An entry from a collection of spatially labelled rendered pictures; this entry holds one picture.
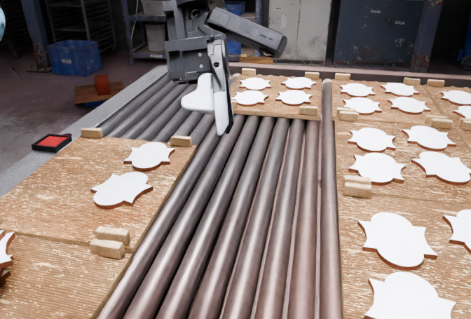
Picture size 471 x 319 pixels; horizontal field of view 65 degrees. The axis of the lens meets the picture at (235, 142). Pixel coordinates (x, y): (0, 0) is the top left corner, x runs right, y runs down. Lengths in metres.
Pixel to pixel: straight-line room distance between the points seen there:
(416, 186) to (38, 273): 0.78
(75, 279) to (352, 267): 0.46
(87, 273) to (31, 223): 0.20
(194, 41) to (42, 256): 0.46
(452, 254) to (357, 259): 0.17
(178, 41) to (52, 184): 0.54
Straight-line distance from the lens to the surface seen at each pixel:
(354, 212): 0.81
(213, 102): 0.47
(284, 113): 1.24
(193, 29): 0.55
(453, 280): 0.74
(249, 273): 0.68
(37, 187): 0.96
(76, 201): 0.87
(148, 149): 1.00
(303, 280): 0.68
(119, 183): 0.88
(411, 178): 0.97
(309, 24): 5.25
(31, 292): 0.71
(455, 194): 0.96
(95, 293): 0.66
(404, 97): 1.47
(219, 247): 0.73
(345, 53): 5.41
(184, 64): 0.53
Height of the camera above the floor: 1.41
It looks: 27 degrees down
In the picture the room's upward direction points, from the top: straight up
